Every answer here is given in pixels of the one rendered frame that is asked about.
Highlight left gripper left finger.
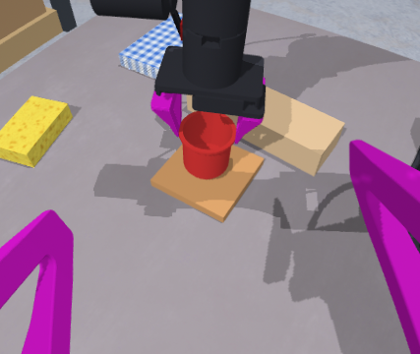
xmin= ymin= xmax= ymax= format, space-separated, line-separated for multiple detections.
xmin=0 ymin=209 xmax=74 ymax=354

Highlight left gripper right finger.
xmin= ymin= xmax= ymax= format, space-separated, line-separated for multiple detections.
xmin=349 ymin=140 xmax=420 ymax=354

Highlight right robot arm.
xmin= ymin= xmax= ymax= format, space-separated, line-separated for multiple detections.
xmin=90 ymin=0 xmax=251 ymax=42

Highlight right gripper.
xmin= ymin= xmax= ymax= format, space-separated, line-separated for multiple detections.
xmin=150 ymin=20 xmax=266 ymax=144

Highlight red cup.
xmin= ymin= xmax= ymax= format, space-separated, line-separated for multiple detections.
xmin=179 ymin=111 xmax=236 ymax=180

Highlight yellow sponge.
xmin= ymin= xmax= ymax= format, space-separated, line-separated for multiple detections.
xmin=0 ymin=96 xmax=73 ymax=167

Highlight tan rectangular block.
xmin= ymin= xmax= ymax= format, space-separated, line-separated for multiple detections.
xmin=242 ymin=87 xmax=345 ymax=176

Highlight blue checked towel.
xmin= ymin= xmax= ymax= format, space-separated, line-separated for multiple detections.
xmin=119 ymin=16 xmax=183 ymax=79

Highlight orange square coaster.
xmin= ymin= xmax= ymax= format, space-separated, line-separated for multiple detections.
xmin=150 ymin=144 xmax=264 ymax=222

